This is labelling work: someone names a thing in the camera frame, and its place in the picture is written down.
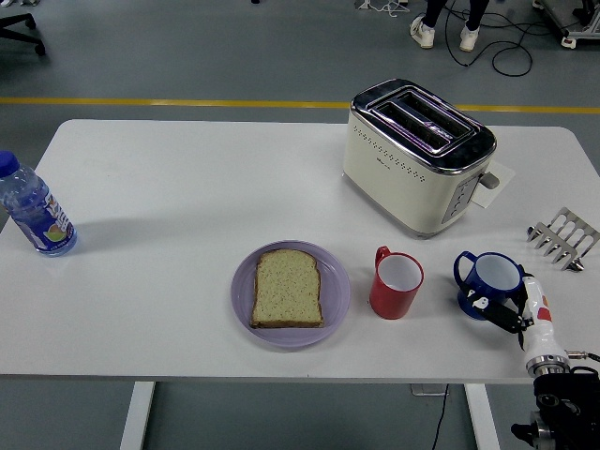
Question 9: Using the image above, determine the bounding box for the cream and chrome toaster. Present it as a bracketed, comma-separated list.
[341, 78, 501, 240]

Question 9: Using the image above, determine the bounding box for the person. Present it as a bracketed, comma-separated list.
[409, 0, 491, 52]

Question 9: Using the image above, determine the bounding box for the white paper sheet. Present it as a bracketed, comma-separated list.
[471, 158, 516, 209]

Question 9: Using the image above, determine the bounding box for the red enamel mug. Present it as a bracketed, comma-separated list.
[368, 245, 425, 321]

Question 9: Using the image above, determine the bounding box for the white cable bundle on floor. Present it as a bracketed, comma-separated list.
[353, 0, 409, 18]

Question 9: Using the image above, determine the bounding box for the silver metal toast rack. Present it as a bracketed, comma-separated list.
[526, 207, 600, 273]

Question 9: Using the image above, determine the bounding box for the grey socket box under table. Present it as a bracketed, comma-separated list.
[411, 383, 450, 398]

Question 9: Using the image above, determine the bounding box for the white table leg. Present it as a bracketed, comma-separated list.
[119, 382, 157, 450]
[464, 382, 502, 450]

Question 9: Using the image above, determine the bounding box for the black cable under table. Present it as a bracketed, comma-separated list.
[430, 382, 450, 450]

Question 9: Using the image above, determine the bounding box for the blue enamel mug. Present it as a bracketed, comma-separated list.
[453, 250, 526, 322]

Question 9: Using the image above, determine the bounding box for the equipment cart with metal frame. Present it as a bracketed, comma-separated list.
[532, 0, 600, 51]

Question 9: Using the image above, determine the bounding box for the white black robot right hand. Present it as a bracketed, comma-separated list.
[457, 271, 568, 366]

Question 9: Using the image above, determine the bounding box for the black office chair base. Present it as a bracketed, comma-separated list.
[0, 12, 47, 57]

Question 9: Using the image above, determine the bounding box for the white sneaker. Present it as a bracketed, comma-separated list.
[409, 14, 436, 50]
[458, 23, 481, 52]

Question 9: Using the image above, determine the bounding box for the clear bottle with blue cap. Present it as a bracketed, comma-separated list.
[0, 150, 79, 258]

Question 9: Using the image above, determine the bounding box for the slice of bread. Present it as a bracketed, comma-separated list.
[249, 249, 325, 329]

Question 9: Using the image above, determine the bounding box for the black cable on floor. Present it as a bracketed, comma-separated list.
[442, 0, 563, 77]

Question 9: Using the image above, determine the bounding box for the purple round plate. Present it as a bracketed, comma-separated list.
[230, 240, 352, 349]

